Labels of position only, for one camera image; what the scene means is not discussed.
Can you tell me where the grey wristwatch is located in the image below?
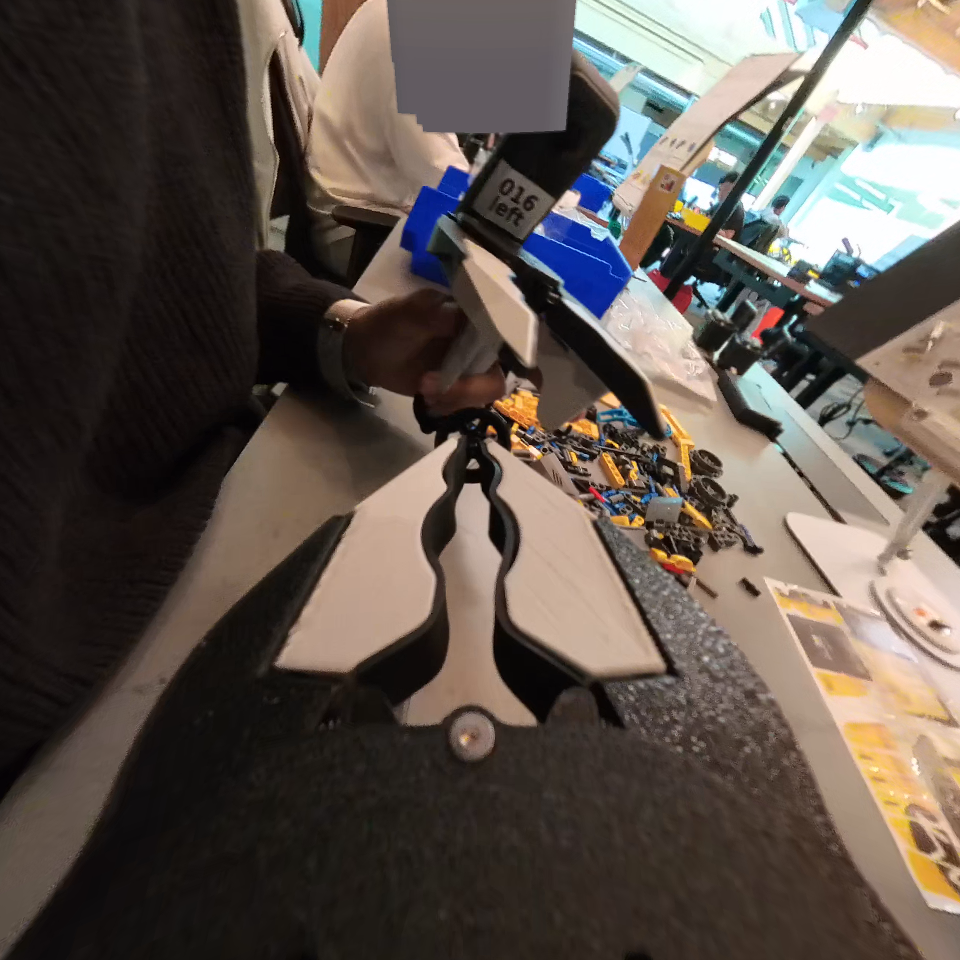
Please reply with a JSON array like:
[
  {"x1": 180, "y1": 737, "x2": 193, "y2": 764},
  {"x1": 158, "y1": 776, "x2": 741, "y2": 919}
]
[{"x1": 317, "y1": 297, "x2": 381, "y2": 408}]

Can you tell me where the blue storage bin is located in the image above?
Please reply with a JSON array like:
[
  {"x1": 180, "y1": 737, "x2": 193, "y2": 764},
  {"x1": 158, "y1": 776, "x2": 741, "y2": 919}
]
[
  {"x1": 399, "y1": 165, "x2": 483, "y2": 291},
  {"x1": 523, "y1": 208, "x2": 633, "y2": 318}
]

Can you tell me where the cardboard panel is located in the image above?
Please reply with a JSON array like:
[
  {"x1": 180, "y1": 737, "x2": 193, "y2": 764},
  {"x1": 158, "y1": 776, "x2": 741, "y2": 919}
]
[{"x1": 613, "y1": 51, "x2": 801, "y2": 273}]

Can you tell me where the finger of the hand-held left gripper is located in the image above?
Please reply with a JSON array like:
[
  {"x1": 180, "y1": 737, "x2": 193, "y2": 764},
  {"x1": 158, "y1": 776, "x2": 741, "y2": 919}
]
[
  {"x1": 534, "y1": 283, "x2": 670, "y2": 441},
  {"x1": 448, "y1": 258, "x2": 543, "y2": 370}
]

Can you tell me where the person's left forearm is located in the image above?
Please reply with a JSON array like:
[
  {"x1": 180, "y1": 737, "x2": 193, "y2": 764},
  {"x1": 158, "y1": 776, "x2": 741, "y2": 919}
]
[{"x1": 255, "y1": 249, "x2": 355, "y2": 393}]

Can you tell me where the black stand board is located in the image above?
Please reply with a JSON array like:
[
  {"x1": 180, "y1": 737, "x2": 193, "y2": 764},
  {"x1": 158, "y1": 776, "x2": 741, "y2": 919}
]
[{"x1": 802, "y1": 223, "x2": 960, "y2": 363}]

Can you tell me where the pile of toy building pieces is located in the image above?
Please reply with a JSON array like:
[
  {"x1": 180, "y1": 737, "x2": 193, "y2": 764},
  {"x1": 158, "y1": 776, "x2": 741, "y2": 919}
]
[{"x1": 487, "y1": 386, "x2": 766, "y2": 580}]

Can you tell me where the black metal post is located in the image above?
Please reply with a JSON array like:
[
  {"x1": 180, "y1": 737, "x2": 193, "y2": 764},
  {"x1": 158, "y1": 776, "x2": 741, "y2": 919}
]
[{"x1": 662, "y1": 0, "x2": 876, "y2": 303}]

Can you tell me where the white document stand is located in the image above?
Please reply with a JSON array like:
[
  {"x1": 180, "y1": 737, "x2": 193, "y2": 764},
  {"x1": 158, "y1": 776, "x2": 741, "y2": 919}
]
[{"x1": 783, "y1": 322, "x2": 960, "y2": 670}]

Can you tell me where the clear plastic bag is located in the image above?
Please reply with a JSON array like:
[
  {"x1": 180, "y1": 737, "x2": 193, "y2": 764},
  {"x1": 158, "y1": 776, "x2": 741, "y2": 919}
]
[{"x1": 603, "y1": 288, "x2": 719, "y2": 411}]

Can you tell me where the background workbench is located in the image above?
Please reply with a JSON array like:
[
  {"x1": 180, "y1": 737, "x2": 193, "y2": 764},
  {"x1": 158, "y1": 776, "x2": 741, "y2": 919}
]
[{"x1": 673, "y1": 216, "x2": 835, "y2": 318}]

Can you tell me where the yellow and grey instruction booklet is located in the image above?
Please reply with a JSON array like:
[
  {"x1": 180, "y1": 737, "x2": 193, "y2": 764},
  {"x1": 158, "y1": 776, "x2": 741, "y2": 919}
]
[{"x1": 765, "y1": 576, "x2": 960, "y2": 914}]

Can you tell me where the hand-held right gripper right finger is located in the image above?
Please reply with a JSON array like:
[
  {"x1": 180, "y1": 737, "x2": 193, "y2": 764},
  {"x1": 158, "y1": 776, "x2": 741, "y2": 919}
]
[{"x1": 487, "y1": 441, "x2": 670, "y2": 684}]

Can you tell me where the black toy wheel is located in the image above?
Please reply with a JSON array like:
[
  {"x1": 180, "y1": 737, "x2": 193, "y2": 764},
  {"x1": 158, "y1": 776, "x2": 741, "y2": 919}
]
[{"x1": 438, "y1": 405, "x2": 515, "y2": 485}]

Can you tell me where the flat black box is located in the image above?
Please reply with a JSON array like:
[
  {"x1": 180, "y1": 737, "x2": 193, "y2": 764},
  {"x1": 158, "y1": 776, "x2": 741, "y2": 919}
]
[{"x1": 716, "y1": 367, "x2": 783, "y2": 441}]

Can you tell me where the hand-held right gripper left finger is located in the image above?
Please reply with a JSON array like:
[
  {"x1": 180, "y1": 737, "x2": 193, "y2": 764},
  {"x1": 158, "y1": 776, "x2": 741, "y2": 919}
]
[{"x1": 273, "y1": 441, "x2": 460, "y2": 678}]

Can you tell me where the person's left hand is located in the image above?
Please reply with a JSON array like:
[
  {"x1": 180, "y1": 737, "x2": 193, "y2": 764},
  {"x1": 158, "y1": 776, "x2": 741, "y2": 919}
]
[{"x1": 348, "y1": 288, "x2": 509, "y2": 414}]

